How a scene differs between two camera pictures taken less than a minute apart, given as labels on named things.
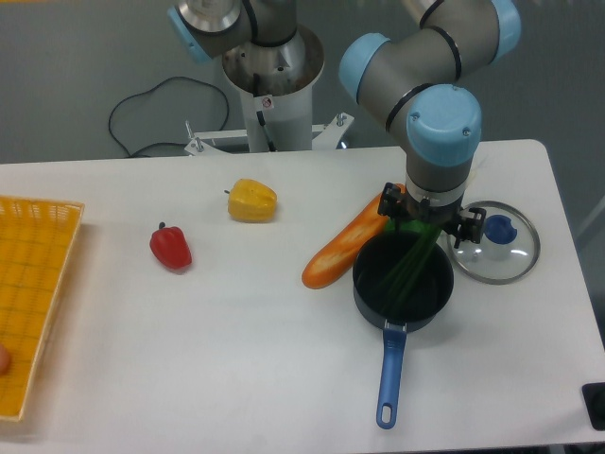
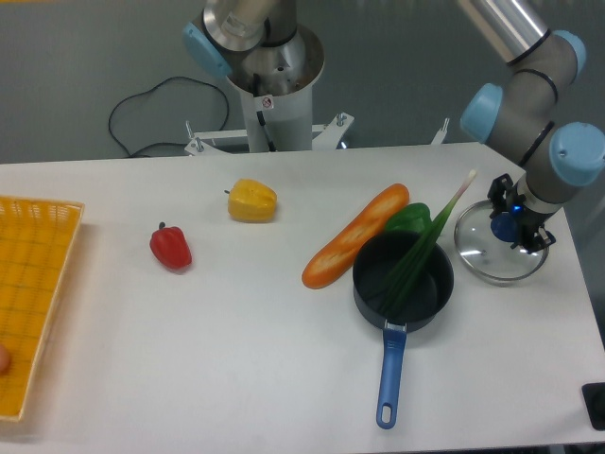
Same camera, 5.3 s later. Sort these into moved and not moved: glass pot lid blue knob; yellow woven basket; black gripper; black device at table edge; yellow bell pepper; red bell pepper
Moved: black gripper; glass pot lid blue knob
Not moved: red bell pepper; yellow woven basket; black device at table edge; yellow bell pepper
